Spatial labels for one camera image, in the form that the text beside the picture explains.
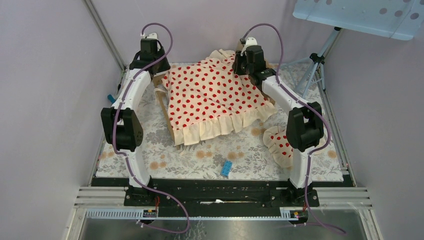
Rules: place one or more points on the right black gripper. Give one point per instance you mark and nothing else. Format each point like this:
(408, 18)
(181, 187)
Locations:
(236, 69)

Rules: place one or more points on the grey tripod stand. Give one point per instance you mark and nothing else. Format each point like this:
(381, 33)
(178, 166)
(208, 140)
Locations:
(315, 73)

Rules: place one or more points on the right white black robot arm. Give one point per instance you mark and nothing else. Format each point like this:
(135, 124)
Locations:
(305, 126)

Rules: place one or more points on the large strawberry print cushion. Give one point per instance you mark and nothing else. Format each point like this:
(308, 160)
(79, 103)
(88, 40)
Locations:
(212, 96)

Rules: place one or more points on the light blue perforated tray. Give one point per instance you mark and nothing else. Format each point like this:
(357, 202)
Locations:
(394, 19)

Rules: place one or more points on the wooden pet bed frame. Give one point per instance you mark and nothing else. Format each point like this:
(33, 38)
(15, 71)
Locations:
(165, 109)

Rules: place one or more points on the small strawberry print pillow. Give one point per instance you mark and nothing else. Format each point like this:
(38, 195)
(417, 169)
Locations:
(275, 139)

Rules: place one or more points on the blue toy brick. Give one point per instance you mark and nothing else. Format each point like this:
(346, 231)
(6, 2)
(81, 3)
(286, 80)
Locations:
(226, 169)

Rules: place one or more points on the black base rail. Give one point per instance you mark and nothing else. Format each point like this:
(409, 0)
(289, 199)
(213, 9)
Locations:
(211, 198)

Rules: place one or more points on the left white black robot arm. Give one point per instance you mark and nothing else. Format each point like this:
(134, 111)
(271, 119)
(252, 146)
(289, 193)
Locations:
(121, 126)

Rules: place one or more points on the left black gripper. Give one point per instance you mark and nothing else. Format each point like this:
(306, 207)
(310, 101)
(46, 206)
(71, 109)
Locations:
(164, 66)

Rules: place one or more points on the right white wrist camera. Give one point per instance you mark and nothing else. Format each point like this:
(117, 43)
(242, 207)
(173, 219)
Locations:
(247, 42)

